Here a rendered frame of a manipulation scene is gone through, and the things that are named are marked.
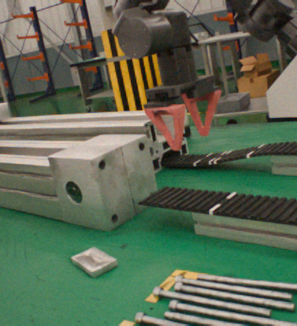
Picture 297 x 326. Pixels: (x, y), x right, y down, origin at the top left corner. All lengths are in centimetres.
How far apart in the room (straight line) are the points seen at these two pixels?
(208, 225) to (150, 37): 27
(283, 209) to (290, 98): 54
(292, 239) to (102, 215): 23
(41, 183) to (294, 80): 56
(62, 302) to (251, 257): 18
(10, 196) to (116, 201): 22
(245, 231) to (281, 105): 55
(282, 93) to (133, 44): 43
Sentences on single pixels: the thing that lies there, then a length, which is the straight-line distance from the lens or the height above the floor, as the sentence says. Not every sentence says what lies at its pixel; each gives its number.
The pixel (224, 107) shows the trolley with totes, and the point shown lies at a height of 31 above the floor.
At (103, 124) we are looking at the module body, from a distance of 80.
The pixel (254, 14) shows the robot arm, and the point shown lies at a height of 100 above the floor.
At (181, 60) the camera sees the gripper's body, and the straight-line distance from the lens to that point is 70.
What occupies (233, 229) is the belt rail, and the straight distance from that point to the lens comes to 49.
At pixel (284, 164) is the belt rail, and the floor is 79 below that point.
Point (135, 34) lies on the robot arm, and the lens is 64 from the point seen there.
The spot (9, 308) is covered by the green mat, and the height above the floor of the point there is 78.
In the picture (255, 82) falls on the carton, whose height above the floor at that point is 18.
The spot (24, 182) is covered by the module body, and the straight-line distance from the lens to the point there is 68.
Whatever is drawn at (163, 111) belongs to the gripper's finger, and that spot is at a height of 88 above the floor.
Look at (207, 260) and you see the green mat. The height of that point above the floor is 78.
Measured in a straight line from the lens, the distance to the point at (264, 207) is 47.
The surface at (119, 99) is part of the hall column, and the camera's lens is 409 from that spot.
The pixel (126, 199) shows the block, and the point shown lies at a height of 81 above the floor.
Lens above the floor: 100
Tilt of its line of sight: 15 degrees down
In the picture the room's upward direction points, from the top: 12 degrees counter-clockwise
